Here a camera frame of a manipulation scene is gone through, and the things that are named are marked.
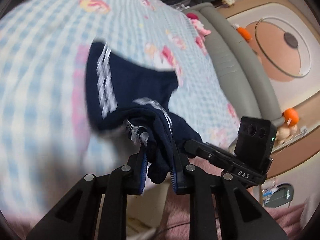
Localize navy blue shorts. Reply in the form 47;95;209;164
85;41;202;184

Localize orange plush toy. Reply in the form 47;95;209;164
233;24;252;42
283;108;299;127

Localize grey padded headboard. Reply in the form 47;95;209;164
184;3;284;127

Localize blue checkered cartoon blanket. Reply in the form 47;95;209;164
1;0;239;226

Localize pink plush toy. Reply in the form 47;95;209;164
186;12;212;38

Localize round orange wall decoration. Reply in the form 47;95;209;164
246;17;311;82

